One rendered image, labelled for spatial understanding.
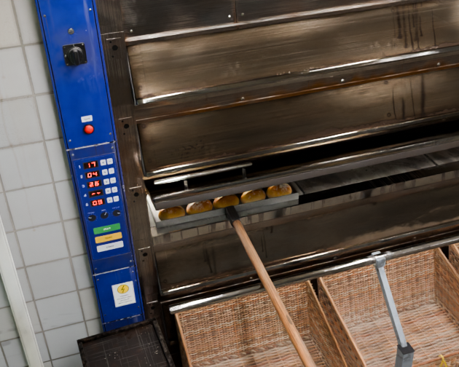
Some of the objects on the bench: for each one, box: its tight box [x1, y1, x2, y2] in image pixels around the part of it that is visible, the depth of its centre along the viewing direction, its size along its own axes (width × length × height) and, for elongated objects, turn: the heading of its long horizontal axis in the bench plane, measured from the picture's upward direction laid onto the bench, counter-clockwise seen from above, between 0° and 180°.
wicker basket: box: [317, 248, 459, 367], centre depth 254 cm, size 49×56×28 cm
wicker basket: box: [174, 280, 350, 367], centre depth 240 cm, size 49×56×28 cm
